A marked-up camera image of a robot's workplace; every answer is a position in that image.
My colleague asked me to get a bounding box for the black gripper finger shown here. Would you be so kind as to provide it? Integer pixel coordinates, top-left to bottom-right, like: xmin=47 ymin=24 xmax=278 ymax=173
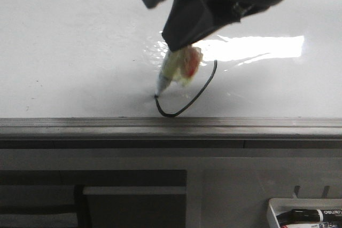
xmin=162 ymin=0 xmax=240 ymax=52

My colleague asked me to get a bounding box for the white marker with tape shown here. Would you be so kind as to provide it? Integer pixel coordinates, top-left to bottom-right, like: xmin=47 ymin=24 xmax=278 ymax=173
xmin=154 ymin=45 xmax=203 ymax=97

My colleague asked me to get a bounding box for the white whiteboard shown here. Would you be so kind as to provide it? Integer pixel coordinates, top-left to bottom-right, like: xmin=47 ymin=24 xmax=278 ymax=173
xmin=1 ymin=0 xmax=341 ymax=118

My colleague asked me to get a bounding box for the white marker tray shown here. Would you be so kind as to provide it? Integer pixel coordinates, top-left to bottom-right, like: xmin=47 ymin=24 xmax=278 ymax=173
xmin=267 ymin=198 xmax=341 ymax=227

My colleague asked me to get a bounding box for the black deli marker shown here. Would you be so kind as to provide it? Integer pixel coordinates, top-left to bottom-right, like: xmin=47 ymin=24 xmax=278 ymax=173
xmin=276 ymin=209 xmax=341 ymax=226

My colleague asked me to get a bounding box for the blue label marker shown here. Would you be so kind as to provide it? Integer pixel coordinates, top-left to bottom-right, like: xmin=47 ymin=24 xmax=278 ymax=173
xmin=281 ymin=222 xmax=341 ymax=228

